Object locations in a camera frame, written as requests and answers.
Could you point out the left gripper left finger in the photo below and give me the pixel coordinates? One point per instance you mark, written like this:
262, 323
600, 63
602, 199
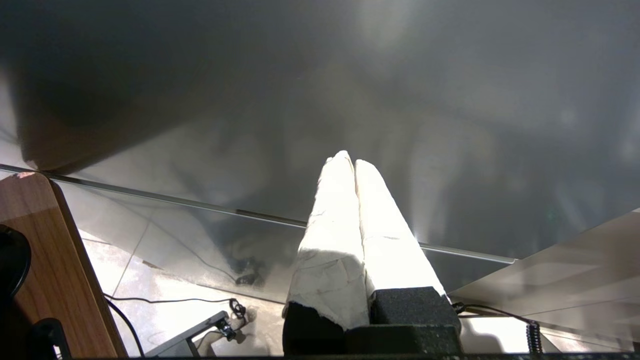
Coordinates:
330, 270

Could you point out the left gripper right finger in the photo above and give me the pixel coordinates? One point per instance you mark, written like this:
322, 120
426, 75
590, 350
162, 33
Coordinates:
395, 260

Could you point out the grey metal stand leg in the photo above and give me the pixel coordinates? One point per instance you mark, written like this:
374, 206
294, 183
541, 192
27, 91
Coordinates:
200, 327

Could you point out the stainless steel appliance door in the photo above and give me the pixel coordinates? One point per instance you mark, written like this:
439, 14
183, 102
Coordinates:
450, 125

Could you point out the beige cabinet panel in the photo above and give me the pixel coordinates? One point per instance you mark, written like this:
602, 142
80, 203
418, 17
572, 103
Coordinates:
575, 270

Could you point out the wooden table top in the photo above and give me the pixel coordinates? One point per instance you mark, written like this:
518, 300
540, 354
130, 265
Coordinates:
50, 260

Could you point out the small black clamp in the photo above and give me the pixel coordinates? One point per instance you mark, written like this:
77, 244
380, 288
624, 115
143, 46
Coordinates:
47, 336

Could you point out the black round object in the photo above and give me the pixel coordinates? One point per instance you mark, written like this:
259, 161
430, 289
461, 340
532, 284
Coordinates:
10, 260

